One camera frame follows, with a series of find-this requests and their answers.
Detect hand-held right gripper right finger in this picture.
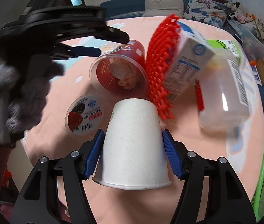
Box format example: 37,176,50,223
162,129,256,224

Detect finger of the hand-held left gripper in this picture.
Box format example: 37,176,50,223
95,25,130,45
51,42,102,60

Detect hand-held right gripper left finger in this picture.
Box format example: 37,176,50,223
10,129,105,224

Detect white paper cup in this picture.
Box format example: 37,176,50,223
92,99,172,190

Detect red instant noodle cup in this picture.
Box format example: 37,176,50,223
89,40,149,98

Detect clear green label bottle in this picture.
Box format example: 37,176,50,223
196,40,251,131

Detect person's left hand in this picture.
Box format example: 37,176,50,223
0,54,64,143

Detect blue sofa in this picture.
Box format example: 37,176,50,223
100,0,193,21

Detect small yogurt cup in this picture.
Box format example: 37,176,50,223
66,93,110,141

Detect red plastic mesh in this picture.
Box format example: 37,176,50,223
145,14,205,121

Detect beige pillow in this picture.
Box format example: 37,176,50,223
143,0,185,17

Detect white blue milk carton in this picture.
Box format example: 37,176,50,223
163,20,217,103

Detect butterfly print pillow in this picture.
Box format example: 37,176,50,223
183,0,231,30

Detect plush toys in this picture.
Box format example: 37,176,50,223
225,1,255,25

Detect clear storage bin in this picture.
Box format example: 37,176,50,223
241,26,264,66

